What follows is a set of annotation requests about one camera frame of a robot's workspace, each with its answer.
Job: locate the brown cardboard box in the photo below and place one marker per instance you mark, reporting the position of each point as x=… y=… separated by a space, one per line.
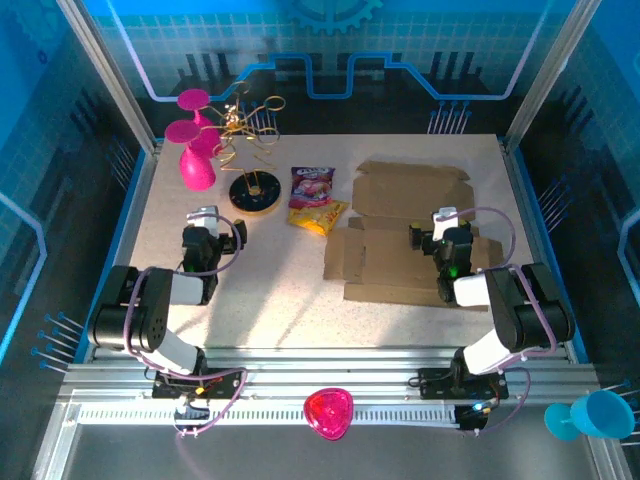
x=390 y=270

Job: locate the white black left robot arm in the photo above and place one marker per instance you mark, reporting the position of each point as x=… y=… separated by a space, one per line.
x=150 y=320

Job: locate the yellow snack bag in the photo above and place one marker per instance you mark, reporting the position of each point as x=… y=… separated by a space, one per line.
x=315 y=217

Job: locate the magenta plastic goblet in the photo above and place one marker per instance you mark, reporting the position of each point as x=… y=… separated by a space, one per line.
x=197 y=170
x=193 y=99

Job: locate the pink heart-shaped bowl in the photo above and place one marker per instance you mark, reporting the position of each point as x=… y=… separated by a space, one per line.
x=328 y=414

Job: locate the blue plastic goblet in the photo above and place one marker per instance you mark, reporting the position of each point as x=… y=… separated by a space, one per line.
x=602 y=415

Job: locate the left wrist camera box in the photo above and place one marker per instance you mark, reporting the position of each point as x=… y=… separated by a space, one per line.
x=202 y=219

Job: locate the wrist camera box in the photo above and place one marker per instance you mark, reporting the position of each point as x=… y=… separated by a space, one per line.
x=445 y=222
x=202 y=219

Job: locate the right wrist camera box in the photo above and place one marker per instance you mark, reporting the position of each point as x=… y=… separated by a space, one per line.
x=445 y=222

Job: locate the blue edged aluminium side rail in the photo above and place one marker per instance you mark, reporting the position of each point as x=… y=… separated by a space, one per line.
x=142 y=195
x=521 y=200

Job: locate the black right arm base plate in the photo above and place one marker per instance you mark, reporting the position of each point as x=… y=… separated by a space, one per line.
x=435 y=382

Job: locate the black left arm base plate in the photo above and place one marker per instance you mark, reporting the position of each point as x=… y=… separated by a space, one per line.
x=225 y=385

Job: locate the aluminium frame beam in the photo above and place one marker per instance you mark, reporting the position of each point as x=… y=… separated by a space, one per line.
x=320 y=372

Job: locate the aluminium frame post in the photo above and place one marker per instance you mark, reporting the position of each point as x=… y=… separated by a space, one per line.
x=111 y=75
x=545 y=75

